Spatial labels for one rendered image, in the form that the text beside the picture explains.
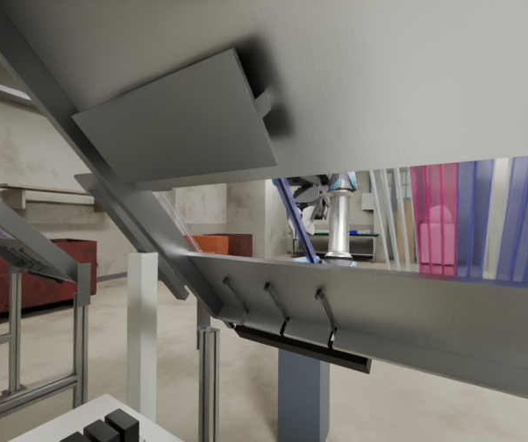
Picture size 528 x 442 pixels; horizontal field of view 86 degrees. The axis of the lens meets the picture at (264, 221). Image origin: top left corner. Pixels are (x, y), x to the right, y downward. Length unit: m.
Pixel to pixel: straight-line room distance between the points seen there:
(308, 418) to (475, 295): 1.04
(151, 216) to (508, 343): 0.62
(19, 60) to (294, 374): 1.24
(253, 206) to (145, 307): 6.48
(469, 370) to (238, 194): 7.16
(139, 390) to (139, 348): 0.12
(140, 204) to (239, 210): 6.93
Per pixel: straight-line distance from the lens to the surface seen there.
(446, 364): 0.60
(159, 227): 0.62
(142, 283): 0.90
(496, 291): 0.46
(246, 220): 7.38
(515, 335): 0.54
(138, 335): 0.95
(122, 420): 0.47
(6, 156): 4.57
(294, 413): 1.41
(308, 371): 1.31
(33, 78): 0.56
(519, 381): 0.61
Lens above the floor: 0.93
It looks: level
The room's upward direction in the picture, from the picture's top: straight up
